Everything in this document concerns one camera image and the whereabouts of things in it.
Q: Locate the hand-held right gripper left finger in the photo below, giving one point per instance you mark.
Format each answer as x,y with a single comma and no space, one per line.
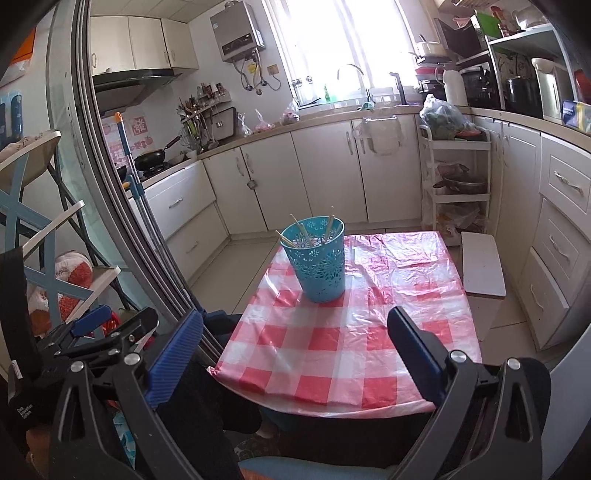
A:
175,360

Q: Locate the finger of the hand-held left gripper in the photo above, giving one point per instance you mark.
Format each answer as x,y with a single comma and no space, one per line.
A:
138,325
90,321

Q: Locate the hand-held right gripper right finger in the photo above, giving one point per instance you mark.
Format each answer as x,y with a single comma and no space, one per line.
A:
415,355

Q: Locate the teal perforated plastic basket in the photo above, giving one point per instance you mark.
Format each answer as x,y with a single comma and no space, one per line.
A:
318,277

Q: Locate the wooden chopstick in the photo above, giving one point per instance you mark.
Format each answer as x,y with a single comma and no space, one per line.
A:
300,228
328,228
286,239

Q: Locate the red and white plush toy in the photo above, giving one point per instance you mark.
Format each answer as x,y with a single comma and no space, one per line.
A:
74,272

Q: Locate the person's left leg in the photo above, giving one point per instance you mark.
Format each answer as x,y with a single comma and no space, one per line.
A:
217,406

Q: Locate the red checkered plastic tablecloth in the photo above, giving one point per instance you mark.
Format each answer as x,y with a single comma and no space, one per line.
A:
346,337

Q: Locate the white flat board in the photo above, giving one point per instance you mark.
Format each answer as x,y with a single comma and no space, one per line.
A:
482,263

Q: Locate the black wok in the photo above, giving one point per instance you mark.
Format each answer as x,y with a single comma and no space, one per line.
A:
123,173

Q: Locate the black frying pan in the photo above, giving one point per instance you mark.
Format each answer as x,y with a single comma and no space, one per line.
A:
150,159

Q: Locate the white rolling cart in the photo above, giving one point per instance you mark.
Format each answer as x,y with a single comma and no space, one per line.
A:
427,184

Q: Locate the mop with orange tip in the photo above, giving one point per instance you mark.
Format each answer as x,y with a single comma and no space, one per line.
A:
127,152

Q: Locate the blue and beige shelf rack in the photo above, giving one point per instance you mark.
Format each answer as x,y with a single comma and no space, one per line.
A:
32,157

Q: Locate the metal pan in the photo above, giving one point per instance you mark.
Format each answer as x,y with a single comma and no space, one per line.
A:
461,182

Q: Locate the white drawer cabinet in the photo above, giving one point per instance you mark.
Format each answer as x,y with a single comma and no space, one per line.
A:
558,230

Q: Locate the white base kitchen cabinets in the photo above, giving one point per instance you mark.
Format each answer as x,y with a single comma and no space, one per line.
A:
323,170

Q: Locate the white hanging door bin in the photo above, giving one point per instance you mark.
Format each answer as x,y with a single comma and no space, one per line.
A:
381,136

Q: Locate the knotted clear plastic bag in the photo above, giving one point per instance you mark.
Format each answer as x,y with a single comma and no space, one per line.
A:
244,125
264,122

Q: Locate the plastic bag of vegetables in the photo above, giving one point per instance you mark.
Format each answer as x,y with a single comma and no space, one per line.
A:
441,117

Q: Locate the range hood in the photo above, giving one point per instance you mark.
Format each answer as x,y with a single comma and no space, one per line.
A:
120,83

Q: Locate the black faucet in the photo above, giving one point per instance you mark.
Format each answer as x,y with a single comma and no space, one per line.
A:
400,90

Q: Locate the curved steel faucet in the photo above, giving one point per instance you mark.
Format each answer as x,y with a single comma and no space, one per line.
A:
368,92

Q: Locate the white thermos jug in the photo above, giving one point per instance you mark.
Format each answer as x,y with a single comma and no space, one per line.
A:
455,87

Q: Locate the black countertop appliance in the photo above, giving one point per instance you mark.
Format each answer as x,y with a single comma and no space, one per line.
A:
478,87

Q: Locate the green bottle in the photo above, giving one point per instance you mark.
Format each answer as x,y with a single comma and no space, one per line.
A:
327,93

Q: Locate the black pot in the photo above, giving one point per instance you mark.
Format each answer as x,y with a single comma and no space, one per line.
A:
521,94

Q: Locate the blue box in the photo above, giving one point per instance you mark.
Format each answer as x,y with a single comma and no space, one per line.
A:
575,113

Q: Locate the white boxy kitchen appliance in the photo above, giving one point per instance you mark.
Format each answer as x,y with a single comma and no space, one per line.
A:
549,87

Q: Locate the black microwave oven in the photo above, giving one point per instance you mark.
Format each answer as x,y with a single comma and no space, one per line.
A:
461,41

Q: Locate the bright kitchen window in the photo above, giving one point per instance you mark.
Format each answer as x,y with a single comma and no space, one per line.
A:
351,41

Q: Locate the white countertop shelf rack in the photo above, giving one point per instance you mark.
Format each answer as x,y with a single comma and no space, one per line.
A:
521,39

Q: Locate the grey sliding door frame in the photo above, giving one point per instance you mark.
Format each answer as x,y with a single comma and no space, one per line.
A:
99,138

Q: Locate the wall utensil rack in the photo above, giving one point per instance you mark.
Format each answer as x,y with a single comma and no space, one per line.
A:
198,115

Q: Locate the white wall cabinet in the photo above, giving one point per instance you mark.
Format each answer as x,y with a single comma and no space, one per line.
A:
147,41

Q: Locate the silver wall water heater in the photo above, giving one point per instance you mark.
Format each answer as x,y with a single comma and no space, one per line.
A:
235,30

